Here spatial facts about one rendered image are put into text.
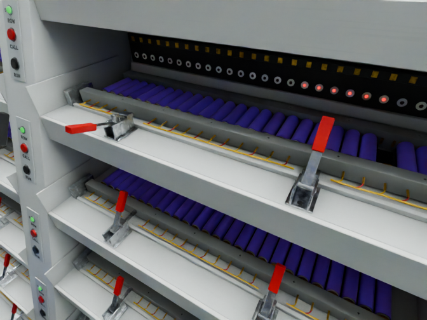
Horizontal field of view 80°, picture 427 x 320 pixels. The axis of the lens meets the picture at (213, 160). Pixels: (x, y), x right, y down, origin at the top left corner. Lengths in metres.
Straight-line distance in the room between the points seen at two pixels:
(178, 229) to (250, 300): 0.15
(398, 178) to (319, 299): 0.19
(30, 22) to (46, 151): 0.20
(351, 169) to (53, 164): 0.48
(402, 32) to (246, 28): 0.12
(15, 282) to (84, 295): 0.37
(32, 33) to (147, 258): 0.38
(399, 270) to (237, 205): 0.16
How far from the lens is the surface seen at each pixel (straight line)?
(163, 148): 0.35
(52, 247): 0.64
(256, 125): 0.36
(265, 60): 0.42
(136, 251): 0.46
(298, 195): 0.29
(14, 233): 0.86
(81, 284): 0.68
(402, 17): 0.25
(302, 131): 0.36
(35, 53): 0.50
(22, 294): 0.97
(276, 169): 0.31
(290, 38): 0.26
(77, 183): 0.58
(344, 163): 0.32
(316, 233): 0.28
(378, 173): 0.32
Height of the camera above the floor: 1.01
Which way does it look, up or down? 21 degrees down
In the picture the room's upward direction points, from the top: 10 degrees clockwise
